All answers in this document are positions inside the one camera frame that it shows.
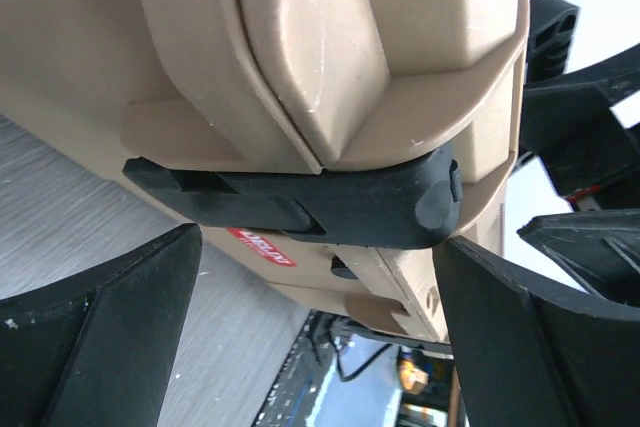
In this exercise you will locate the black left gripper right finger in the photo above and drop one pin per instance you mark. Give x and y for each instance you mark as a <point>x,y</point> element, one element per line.
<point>530,351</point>

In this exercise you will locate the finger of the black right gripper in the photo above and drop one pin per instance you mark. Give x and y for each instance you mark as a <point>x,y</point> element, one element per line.
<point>598,249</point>

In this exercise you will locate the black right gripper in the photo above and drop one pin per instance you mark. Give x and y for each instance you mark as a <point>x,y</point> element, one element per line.
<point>567,122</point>

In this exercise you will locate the tan plastic tool case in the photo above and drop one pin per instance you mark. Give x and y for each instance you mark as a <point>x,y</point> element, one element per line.
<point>327,145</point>

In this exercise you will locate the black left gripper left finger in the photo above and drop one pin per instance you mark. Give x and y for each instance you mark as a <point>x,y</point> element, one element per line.
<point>97,348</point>

